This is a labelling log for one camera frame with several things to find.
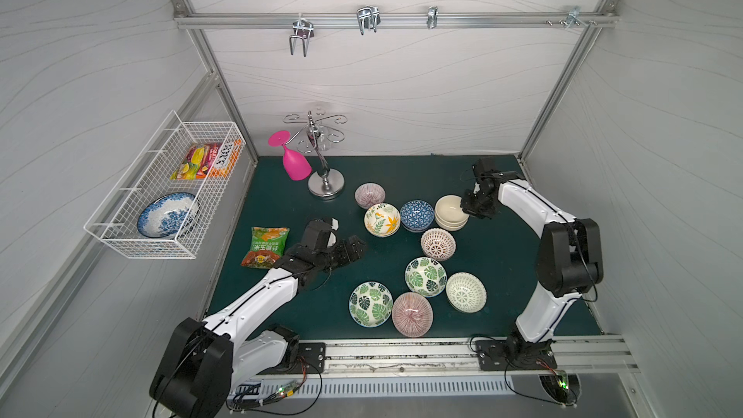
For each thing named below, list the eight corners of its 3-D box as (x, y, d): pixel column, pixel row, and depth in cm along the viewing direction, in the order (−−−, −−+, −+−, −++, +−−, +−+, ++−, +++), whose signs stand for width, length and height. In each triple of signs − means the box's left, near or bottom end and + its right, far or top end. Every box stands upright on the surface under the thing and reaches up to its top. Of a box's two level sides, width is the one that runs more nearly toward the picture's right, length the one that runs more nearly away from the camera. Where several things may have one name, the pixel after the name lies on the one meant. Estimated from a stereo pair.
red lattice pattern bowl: (422, 260, 92) (424, 255, 89) (419, 233, 98) (421, 227, 95) (455, 260, 92) (458, 255, 89) (450, 233, 98) (452, 227, 95)
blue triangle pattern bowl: (409, 237, 97) (410, 229, 93) (395, 215, 103) (395, 207, 99) (437, 225, 100) (439, 217, 96) (422, 204, 106) (423, 195, 102)
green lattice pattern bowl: (446, 313, 82) (449, 309, 78) (441, 277, 88) (444, 271, 85) (486, 313, 82) (491, 309, 78) (477, 277, 89) (481, 271, 85)
